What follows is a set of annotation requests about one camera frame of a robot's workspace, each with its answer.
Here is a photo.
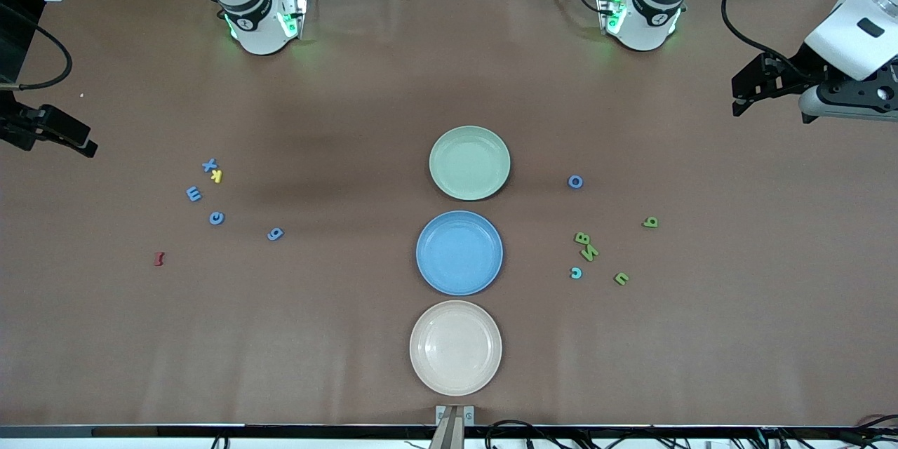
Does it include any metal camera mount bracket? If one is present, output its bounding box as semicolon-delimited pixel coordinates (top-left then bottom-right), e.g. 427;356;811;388
429;405;476;449

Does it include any blue round plate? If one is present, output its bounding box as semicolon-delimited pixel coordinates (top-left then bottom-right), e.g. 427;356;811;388
415;210;504;296

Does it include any beige round plate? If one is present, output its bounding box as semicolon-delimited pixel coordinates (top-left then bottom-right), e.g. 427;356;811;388
409;300;503;397

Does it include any pale green round plate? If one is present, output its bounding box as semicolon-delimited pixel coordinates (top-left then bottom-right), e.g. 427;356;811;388
429;126;511;201

